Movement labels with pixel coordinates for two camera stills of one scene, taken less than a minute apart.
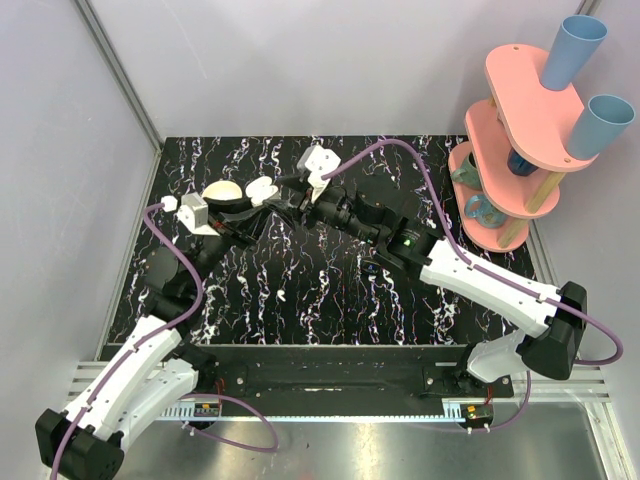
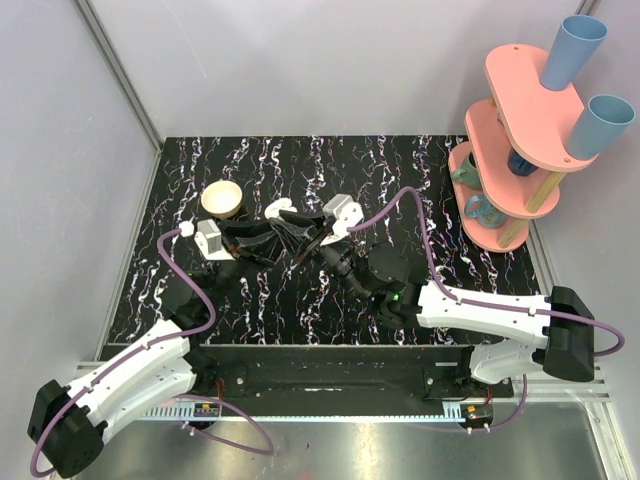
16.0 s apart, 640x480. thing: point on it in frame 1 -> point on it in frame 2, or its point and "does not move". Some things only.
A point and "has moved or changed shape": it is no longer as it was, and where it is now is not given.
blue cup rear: x=576 y=40 does not move
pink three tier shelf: x=517 y=150 does not move
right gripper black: x=291 y=214 -> x=306 y=242
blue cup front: x=598 y=128 does not move
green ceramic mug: x=468 y=174 does not move
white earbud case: x=260 y=189 has moved or changed shape
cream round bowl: x=222 y=190 does not move
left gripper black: x=232 y=230 -> x=236 y=245
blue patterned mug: x=480 y=208 does not move
